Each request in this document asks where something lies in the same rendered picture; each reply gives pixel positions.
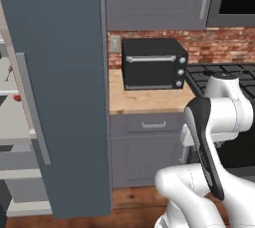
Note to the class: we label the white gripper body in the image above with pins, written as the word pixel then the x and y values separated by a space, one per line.
pixel 186 137

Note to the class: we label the grey drawer front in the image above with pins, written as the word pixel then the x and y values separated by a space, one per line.
pixel 154 123

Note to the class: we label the silver toaster oven knob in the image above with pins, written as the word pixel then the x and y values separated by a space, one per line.
pixel 182 60
pixel 180 72
pixel 179 83

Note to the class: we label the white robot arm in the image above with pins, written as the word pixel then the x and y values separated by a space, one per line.
pixel 229 106

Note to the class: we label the kebab skewer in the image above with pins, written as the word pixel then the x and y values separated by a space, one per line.
pixel 9 71

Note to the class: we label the black hob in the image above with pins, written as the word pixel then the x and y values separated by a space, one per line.
pixel 199 76

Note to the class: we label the grey wall socket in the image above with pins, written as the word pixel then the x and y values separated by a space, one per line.
pixel 115 44

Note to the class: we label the red round food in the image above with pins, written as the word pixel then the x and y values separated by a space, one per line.
pixel 17 98

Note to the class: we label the black toaster oven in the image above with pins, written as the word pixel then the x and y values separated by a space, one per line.
pixel 149 72

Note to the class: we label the grey base cupboard door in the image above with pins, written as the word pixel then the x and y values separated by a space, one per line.
pixel 146 162

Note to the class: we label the blue-grey fridge door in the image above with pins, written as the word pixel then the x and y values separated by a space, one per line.
pixel 69 89

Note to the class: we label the fridge body with shelves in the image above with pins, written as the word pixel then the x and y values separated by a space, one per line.
pixel 15 122

